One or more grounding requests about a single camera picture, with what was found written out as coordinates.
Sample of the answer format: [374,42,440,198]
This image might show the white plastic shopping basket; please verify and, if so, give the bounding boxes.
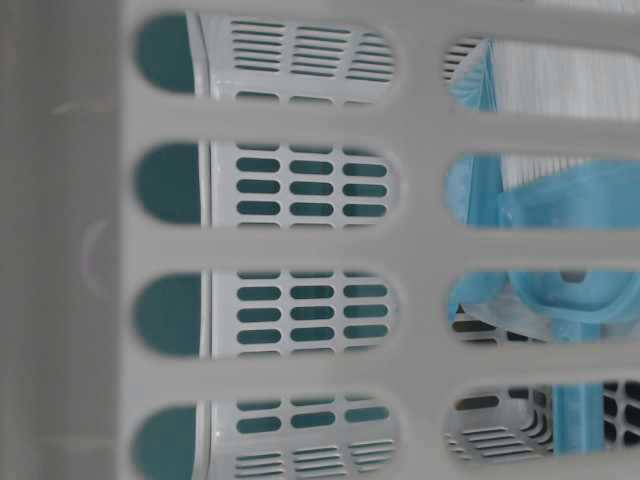
[1,1,639,479]

